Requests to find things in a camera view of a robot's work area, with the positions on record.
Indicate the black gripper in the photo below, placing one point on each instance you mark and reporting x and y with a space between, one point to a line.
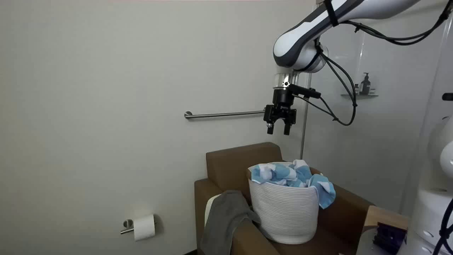
282 110

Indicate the grey towel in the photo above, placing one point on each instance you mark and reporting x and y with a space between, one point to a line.
227 216

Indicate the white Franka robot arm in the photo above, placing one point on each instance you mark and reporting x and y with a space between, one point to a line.
295 46

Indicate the blue and white cloth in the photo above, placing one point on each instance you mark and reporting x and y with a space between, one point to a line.
284 173

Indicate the soap dispenser bottle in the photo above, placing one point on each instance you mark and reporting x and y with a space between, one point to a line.
366 85

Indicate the dark blue object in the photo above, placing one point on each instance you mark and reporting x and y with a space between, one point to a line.
390 236

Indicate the white toilet paper roll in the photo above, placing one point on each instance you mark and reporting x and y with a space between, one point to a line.
145 226

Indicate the metal toilet paper holder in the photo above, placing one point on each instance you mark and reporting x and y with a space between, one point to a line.
128 225

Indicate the metal shower frame post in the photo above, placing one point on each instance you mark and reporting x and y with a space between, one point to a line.
305 127

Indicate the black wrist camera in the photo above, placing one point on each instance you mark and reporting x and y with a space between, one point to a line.
305 90

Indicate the metal wall grab bar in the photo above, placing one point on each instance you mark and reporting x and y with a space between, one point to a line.
222 113

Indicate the small wall shelf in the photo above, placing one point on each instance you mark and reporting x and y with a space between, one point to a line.
362 95

